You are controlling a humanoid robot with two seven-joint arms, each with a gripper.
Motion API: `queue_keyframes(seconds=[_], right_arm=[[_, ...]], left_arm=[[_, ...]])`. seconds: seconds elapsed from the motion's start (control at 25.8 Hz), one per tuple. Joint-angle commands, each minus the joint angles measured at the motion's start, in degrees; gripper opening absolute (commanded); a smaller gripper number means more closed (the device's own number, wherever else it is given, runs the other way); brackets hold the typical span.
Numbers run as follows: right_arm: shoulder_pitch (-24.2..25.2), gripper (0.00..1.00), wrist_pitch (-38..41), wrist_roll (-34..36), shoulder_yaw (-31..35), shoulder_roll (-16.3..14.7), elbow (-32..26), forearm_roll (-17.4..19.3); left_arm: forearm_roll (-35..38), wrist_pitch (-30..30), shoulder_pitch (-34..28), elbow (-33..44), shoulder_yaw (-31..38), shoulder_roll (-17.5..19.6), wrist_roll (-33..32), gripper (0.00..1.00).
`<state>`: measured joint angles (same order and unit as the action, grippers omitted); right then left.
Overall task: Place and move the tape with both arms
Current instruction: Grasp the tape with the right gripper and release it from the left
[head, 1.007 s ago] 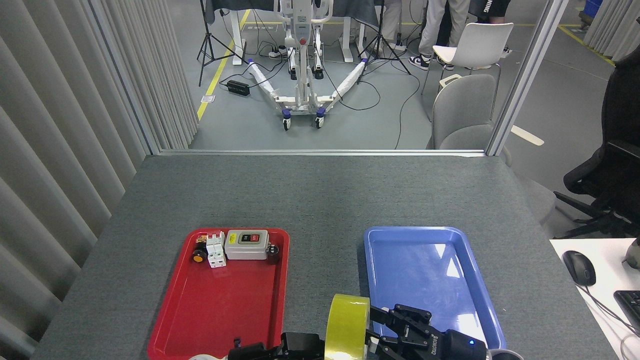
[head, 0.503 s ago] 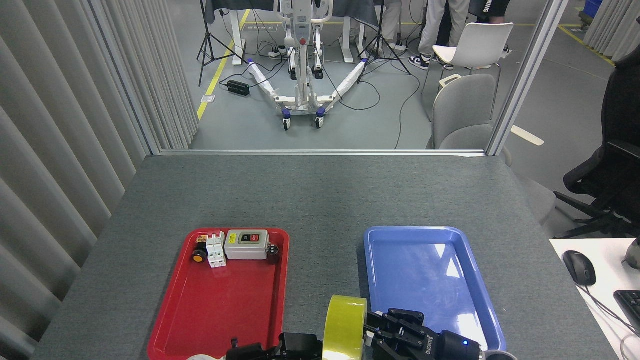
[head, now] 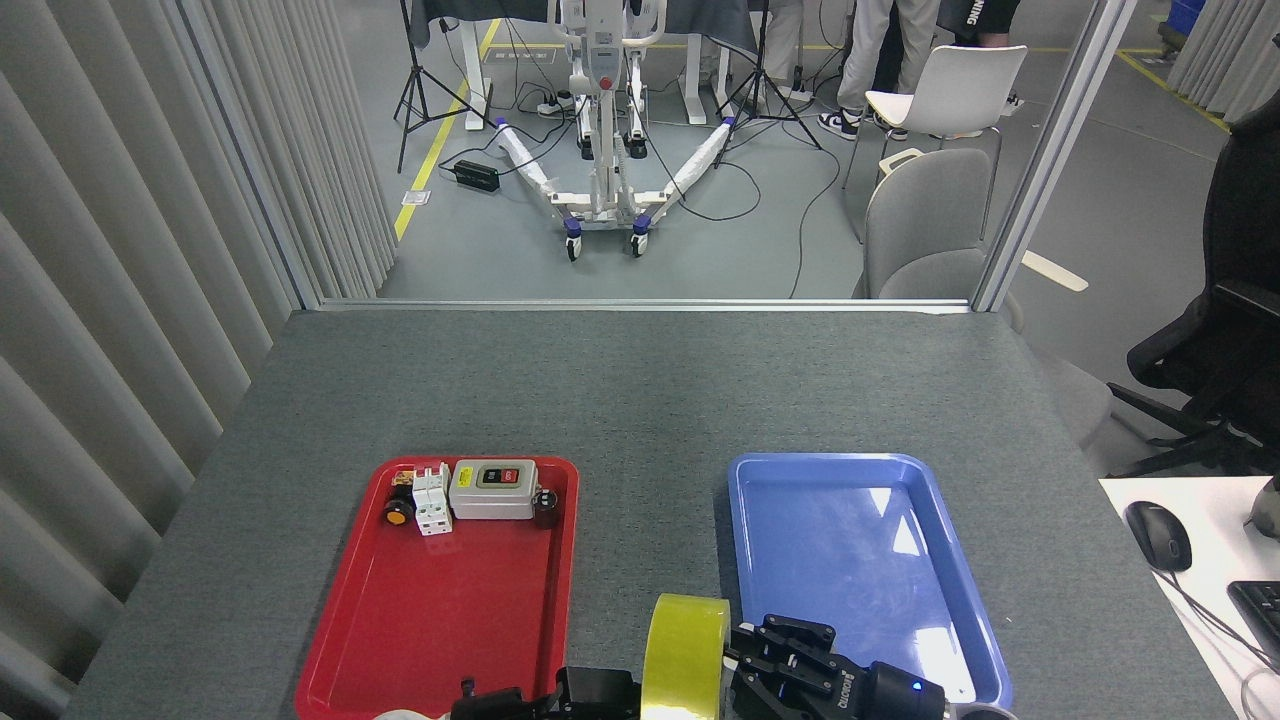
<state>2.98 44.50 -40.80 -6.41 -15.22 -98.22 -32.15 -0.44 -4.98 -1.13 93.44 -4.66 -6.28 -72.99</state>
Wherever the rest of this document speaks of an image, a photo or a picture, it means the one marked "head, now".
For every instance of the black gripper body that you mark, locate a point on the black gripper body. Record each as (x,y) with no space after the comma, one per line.
(890,695)
(500,706)

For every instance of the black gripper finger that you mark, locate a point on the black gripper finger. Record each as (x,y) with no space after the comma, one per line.
(600,695)
(780,690)
(800,635)

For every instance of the yellow tape roll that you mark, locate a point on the yellow tape roll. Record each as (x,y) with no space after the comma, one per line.
(685,660)

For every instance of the blue plastic tray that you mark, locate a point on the blue plastic tray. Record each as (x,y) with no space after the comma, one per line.
(840,560)

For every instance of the red plastic tray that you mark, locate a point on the red plastic tray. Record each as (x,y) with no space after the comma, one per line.
(430,620)

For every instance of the white circuit breaker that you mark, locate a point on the white circuit breaker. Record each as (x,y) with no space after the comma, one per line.
(433,510)

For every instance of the yellow push button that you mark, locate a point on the yellow push button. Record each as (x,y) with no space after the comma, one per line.
(399,515)

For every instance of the small orange black component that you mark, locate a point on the small orange black component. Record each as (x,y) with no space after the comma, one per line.
(404,481)

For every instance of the black computer mouse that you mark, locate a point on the black computer mouse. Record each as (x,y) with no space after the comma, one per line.
(1160,535)

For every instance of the white desk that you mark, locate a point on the white desk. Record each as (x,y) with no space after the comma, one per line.
(1215,540)

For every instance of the black keyboard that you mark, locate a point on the black keyboard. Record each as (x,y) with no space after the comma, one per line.
(1262,615)

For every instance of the grey rounded desk object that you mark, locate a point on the grey rounded desk object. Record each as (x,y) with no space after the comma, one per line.
(1268,515)

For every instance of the grey chair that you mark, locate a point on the grey chair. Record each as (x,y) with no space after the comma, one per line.
(925,210)

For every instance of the white flat bar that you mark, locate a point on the white flat bar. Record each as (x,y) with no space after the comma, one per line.
(1055,272)

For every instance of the black office chair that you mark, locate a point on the black office chair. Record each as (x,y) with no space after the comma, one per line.
(1240,350)

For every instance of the white wheeled stand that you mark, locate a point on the white wheeled stand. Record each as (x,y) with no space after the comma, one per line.
(606,150)

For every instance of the black power adapter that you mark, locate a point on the black power adapter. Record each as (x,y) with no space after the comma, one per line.
(476,176)

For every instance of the grey pleated curtain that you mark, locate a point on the grey pleated curtain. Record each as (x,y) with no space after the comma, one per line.
(100,300)
(1240,60)

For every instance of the white chair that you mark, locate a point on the white chair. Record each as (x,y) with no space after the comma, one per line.
(960,85)

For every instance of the person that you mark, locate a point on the person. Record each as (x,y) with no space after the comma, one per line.
(880,50)
(985,20)

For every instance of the black tripod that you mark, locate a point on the black tripod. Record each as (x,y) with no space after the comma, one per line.
(762,40)
(410,40)

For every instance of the table with dark cover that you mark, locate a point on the table with dark cover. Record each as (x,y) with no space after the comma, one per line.
(715,20)

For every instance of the blue bin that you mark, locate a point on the blue bin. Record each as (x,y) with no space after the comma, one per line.
(1187,15)

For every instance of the black knob switch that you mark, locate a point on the black knob switch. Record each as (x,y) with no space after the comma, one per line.
(546,510)

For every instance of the grey switch box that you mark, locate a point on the grey switch box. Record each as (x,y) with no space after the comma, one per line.
(493,502)

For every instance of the silver table rail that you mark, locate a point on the silver table rail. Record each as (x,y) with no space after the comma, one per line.
(640,305)

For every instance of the silver post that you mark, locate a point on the silver post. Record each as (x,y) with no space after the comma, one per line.
(1050,160)

